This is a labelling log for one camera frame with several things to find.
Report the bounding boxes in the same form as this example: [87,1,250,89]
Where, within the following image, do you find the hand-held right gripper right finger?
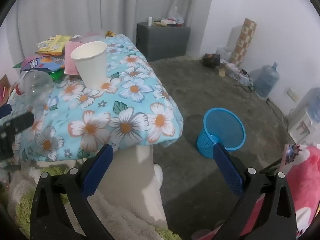
[212,142,298,240]

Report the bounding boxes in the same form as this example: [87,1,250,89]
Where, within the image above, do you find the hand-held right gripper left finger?
[29,144,115,240]

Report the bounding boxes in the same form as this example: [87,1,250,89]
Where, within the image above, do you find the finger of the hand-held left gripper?
[0,111,35,159]
[0,104,12,118]

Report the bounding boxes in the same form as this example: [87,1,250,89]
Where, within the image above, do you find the blue mesh wastebasket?
[196,107,246,158]

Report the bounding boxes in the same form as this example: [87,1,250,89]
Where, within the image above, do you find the green foil packet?
[47,69,65,82]

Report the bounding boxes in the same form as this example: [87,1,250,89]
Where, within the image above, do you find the white paper cup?
[70,41,108,90]

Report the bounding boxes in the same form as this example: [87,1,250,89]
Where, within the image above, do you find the red snack packet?
[0,75,16,105]

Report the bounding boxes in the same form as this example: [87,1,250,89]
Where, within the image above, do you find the clear plastic bottle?
[15,69,53,110]

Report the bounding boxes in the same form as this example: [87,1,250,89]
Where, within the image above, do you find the blue snack packet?
[20,56,66,73]

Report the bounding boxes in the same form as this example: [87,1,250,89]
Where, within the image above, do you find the blue floral cloth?
[0,34,184,162]

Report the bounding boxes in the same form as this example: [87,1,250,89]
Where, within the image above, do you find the pink printed blanket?
[279,144,320,240]

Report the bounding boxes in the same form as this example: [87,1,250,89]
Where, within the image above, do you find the yellow snack packet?
[37,35,73,55]

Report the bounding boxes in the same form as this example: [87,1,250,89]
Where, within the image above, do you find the white water dispenser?
[287,97,320,144]

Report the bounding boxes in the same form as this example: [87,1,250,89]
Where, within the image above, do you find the dark bag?
[202,53,221,68]

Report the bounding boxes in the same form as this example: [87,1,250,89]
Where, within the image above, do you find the white plastic bags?
[216,46,250,85]

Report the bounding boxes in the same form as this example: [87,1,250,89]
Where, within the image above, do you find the grey curtain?
[10,0,216,55]

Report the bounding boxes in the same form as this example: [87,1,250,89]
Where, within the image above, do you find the patterned cardboard box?
[230,17,257,65]

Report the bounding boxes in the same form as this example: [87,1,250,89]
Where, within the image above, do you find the grey cabinet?
[136,22,191,62]

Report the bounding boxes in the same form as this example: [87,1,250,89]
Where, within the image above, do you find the clear plastic bag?
[168,6,185,24]

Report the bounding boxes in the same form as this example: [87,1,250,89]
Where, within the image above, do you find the white table pedestal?
[100,144,168,228]

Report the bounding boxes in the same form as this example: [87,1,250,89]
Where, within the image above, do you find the black cable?
[234,84,288,123]

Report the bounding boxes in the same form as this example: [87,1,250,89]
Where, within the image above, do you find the wall outlet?
[286,88,300,103]

